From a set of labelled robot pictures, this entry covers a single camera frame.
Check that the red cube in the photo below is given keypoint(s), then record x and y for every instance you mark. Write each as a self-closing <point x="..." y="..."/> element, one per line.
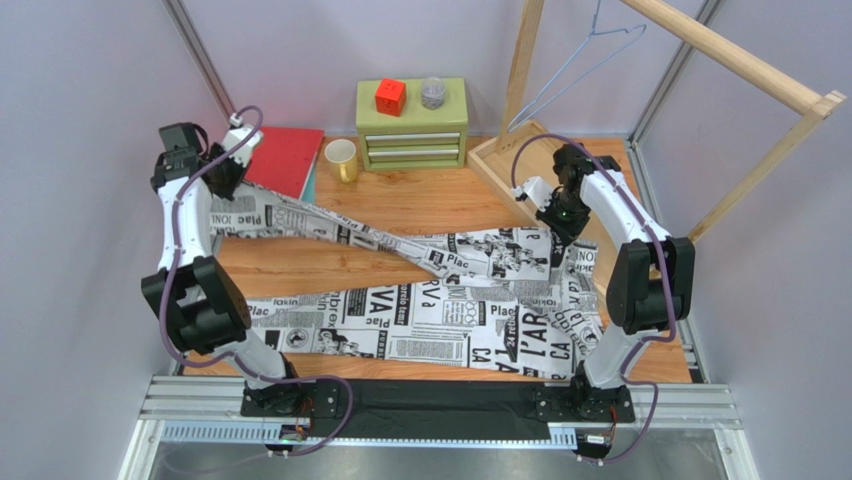
<point x="390" y="97"/>

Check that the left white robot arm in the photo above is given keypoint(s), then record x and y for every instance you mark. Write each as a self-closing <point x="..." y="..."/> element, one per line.
<point x="198" y="306"/>

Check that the teal cutting board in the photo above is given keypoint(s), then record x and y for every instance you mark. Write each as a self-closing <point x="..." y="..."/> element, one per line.
<point x="309" y="188"/>

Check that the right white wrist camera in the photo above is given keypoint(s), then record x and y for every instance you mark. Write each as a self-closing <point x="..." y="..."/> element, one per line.
<point x="535" y="190"/>

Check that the newspaper print trousers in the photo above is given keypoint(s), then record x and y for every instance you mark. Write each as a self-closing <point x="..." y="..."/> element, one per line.
<point x="514" y="300"/>

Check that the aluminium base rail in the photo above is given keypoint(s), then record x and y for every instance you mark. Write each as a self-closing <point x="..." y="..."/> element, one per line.
<point x="196" y="408"/>

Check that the red board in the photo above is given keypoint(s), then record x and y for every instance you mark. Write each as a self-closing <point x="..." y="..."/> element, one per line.
<point x="282" y="162"/>

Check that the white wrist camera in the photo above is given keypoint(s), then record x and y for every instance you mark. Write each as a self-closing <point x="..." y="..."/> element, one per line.
<point x="535" y="190"/>
<point x="241" y="140"/>

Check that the clear glass jar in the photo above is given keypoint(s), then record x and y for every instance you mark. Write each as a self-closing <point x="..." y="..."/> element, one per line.
<point x="432" y="93"/>

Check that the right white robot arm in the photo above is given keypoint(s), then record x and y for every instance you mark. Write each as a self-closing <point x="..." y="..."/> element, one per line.
<point x="650" y="287"/>

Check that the wooden clothes rack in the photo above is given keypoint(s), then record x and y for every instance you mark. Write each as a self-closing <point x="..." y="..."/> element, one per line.
<point x="491" y="160"/>

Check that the yellow mug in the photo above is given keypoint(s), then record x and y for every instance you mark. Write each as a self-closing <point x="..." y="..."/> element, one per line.
<point x="341" y="155"/>

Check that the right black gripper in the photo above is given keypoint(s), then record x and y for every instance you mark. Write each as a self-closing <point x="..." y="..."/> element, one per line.
<point x="558" y="235"/>

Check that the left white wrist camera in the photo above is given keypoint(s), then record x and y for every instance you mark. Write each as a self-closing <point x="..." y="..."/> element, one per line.
<point x="241" y="140"/>

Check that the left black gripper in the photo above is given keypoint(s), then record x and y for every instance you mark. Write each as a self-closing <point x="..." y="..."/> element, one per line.
<point x="229" y="191"/>

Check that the green drawer cabinet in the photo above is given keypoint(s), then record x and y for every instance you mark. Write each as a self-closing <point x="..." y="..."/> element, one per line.
<point x="419" y="138"/>

